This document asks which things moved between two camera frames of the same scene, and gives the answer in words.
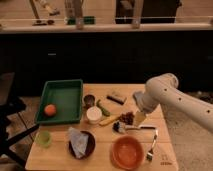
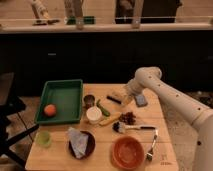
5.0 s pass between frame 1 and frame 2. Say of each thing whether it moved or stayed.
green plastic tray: stayed
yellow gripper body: moved
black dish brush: stayed
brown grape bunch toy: stayed
